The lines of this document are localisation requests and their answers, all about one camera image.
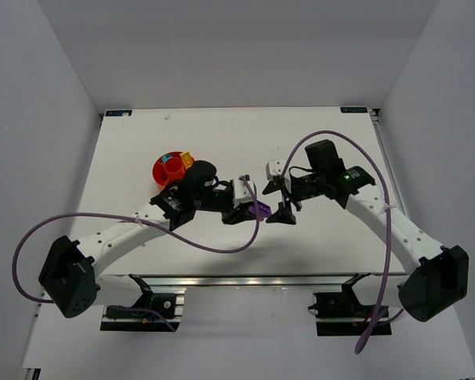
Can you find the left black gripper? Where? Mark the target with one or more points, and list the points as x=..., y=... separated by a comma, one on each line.
x=234, y=211

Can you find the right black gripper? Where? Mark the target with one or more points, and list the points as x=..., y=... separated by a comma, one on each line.
x=285, y=194

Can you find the purple lego plate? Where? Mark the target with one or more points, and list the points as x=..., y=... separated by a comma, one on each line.
x=262, y=209

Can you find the long yellow lego plate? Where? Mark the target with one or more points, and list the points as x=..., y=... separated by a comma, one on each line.
x=187, y=159

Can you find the cyan rounded lego brick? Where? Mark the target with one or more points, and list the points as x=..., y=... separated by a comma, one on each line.
x=165, y=158

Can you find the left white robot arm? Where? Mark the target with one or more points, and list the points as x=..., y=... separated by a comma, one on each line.
x=73, y=274

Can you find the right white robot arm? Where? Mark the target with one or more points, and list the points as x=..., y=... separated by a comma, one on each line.
x=435, y=277

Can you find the orange round divided container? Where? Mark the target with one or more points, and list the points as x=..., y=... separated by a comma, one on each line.
x=172, y=170

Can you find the right blue corner label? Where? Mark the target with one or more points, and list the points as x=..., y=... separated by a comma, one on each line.
x=351, y=109

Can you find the blue corner label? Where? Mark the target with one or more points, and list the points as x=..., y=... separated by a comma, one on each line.
x=351, y=109
x=118, y=113

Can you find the left blue corner label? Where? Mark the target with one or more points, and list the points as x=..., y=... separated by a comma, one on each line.
x=118, y=113

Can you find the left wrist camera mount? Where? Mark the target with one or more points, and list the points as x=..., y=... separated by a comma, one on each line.
x=242, y=191

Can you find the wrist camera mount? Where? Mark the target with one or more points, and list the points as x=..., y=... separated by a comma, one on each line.
x=242, y=191
x=274, y=169

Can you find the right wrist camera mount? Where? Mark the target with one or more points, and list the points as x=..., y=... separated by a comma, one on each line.
x=274, y=169

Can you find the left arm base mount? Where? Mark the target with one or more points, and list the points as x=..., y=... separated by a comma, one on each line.
x=132, y=305

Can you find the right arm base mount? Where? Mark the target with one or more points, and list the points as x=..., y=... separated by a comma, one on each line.
x=343, y=304

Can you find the aluminium table front rail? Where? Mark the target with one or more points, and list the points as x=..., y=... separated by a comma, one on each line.
x=245, y=281

